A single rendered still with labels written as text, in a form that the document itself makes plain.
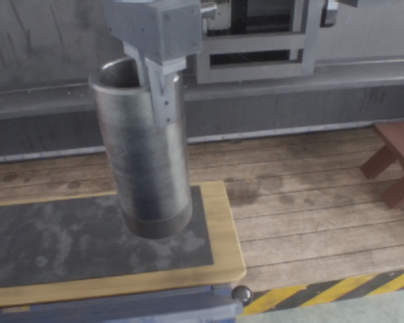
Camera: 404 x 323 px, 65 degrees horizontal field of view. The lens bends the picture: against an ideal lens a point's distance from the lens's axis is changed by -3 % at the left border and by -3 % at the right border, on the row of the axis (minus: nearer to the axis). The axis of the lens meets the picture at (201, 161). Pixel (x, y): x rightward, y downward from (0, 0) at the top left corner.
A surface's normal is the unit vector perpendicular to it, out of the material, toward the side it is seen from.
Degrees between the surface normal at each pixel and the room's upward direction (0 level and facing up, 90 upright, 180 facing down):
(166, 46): 90
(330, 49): 86
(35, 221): 0
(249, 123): 90
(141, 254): 0
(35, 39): 86
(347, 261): 0
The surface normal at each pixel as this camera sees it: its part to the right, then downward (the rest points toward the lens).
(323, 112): 0.12, 0.61
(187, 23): 0.60, 0.48
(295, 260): -0.04, -0.78
